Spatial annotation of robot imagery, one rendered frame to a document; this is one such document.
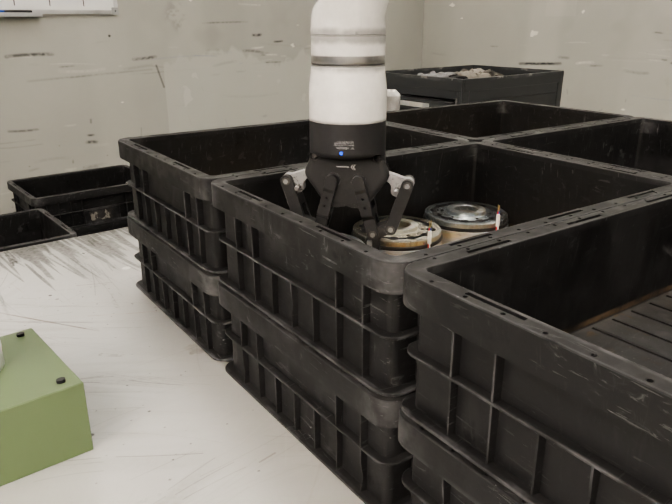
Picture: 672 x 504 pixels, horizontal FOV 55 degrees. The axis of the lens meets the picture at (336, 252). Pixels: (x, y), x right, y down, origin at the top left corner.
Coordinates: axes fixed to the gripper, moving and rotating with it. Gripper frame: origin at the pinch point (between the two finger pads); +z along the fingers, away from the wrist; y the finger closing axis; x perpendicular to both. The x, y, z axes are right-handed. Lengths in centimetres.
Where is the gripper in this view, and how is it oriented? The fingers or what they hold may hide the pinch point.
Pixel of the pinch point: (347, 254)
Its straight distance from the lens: 67.1
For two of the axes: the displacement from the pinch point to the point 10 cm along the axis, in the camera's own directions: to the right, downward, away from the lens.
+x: 1.8, -3.4, 9.2
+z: 0.0, 9.4, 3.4
